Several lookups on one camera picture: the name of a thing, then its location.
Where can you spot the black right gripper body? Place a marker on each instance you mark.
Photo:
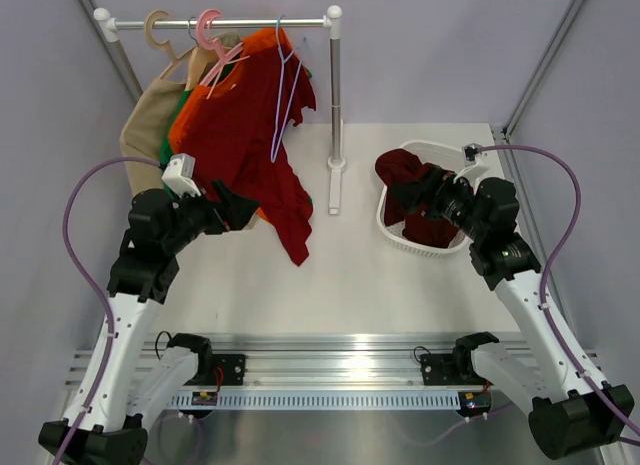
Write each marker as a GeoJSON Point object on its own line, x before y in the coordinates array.
{"type": "Point", "coordinates": [453, 203]}

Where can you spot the orange t shirt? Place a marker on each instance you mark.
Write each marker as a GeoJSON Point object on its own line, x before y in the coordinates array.
{"type": "Point", "coordinates": [229, 134]}

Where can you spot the white slotted cable duct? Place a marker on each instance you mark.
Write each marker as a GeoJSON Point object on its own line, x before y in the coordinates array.
{"type": "Point", "coordinates": [316, 400]}

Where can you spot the white plastic laundry basket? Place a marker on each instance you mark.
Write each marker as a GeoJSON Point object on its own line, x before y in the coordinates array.
{"type": "Point", "coordinates": [445, 156]}

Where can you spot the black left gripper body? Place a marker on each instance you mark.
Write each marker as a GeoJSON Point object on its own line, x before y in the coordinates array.
{"type": "Point", "coordinates": [195, 216]}

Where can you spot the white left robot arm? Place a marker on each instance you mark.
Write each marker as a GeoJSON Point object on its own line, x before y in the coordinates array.
{"type": "Point", "coordinates": [109, 419]}

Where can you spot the pink plastic hanger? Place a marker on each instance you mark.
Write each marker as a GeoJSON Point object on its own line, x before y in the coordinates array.
{"type": "Point", "coordinates": [226, 56]}

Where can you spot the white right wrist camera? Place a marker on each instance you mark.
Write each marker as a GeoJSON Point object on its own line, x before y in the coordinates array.
{"type": "Point", "coordinates": [474, 165]}

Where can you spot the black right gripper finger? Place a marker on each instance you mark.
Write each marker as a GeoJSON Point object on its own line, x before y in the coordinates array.
{"type": "Point", "coordinates": [433, 178]}
{"type": "Point", "coordinates": [411, 197]}

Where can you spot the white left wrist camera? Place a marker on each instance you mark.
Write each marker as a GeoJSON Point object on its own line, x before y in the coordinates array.
{"type": "Point", "coordinates": [178, 176]}

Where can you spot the beige t shirt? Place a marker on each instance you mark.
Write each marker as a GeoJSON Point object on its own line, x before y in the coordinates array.
{"type": "Point", "coordinates": [146, 129]}

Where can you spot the dark red shirt in basket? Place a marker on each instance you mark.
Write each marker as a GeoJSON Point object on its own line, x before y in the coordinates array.
{"type": "Point", "coordinates": [400, 166]}

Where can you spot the white metal clothes rack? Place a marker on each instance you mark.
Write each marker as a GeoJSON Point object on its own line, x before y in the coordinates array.
{"type": "Point", "coordinates": [110, 28]}

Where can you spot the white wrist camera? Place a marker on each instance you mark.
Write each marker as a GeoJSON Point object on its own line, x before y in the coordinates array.
{"type": "Point", "coordinates": [474, 165]}
{"type": "Point", "coordinates": [178, 176]}

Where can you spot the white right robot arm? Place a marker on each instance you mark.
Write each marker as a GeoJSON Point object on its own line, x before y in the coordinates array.
{"type": "Point", "coordinates": [569, 403]}

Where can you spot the dark red t shirt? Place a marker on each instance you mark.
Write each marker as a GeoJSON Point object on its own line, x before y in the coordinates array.
{"type": "Point", "coordinates": [290, 209]}

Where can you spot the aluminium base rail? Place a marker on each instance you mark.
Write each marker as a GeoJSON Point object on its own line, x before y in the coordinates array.
{"type": "Point", "coordinates": [332, 361]}

